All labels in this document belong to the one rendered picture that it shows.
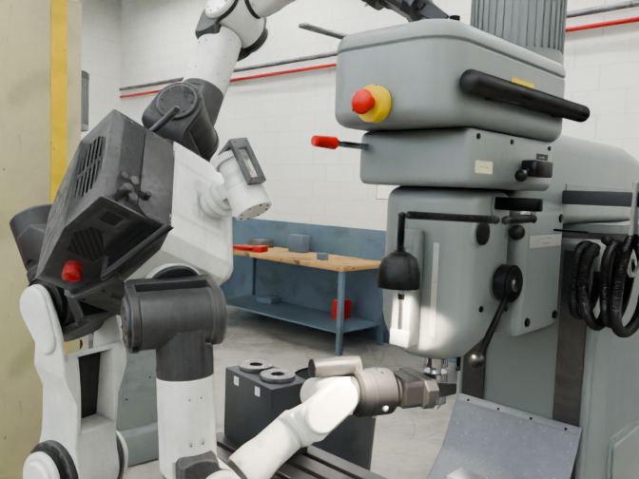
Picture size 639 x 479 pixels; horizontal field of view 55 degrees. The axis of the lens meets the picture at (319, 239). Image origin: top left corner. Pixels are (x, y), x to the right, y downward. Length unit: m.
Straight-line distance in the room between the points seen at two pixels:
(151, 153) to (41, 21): 1.57
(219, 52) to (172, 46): 8.53
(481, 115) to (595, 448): 0.86
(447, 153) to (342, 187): 5.93
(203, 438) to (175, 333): 0.17
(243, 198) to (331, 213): 6.07
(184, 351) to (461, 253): 0.50
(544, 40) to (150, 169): 0.82
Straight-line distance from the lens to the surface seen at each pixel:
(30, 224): 1.41
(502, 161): 1.15
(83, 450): 1.40
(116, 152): 1.05
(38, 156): 2.55
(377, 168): 1.15
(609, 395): 1.59
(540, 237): 1.31
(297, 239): 7.02
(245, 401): 1.64
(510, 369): 1.61
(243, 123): 8.31
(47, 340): 1.33
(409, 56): 1.02
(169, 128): 1.20
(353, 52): 1.10
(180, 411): 1.00
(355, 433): 3.22
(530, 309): 1.30
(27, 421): 2.70
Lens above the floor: 1.62
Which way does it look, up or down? 5 degrees down
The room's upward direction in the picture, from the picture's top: 2 degrees clockwise
